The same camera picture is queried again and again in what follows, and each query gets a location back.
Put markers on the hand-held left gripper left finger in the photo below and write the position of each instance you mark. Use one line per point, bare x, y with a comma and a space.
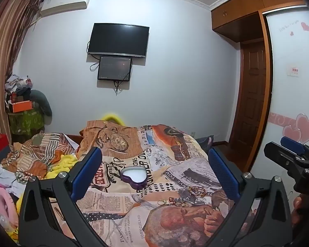
87, 171

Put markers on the wooden overhead cabinet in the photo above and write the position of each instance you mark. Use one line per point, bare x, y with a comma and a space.
237, 10

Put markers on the orange box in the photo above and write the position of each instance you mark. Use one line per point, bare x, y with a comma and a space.
22, 106

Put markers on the purple heart-shaped tin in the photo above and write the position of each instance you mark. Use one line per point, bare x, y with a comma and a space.
134, 178

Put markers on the red box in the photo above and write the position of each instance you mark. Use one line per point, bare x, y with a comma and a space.
0, 148

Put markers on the person's right hand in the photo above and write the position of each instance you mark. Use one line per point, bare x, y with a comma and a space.
297, 211

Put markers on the pile of clutter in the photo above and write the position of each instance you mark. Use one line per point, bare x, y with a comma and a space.
16, 85

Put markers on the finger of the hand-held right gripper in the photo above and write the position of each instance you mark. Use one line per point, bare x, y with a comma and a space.
278, 153
292, 144

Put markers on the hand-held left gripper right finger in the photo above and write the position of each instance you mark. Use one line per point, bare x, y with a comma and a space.
224, 172

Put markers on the green patterned bag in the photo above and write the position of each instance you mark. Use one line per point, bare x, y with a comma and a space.
25, 122

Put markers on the brown striped curtain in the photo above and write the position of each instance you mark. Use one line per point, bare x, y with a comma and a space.
5, 43

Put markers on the yellow cloth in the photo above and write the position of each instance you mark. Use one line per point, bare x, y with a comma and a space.
63, 164

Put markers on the white air conditioner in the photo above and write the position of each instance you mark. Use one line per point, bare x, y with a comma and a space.
64, 3

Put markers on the pink plush toy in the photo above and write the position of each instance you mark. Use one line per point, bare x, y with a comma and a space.
3, 203

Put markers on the small black monitor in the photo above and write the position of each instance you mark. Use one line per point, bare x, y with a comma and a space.
114, 68

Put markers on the newspaper print blanket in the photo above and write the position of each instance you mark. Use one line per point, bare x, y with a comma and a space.
149, 223

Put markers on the wall-mounted black television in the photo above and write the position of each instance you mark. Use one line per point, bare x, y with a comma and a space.
118, 40

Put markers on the yellow pillow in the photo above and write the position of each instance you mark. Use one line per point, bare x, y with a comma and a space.
113, 117

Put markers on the dark pillow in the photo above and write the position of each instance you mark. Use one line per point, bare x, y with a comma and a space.
204, 141

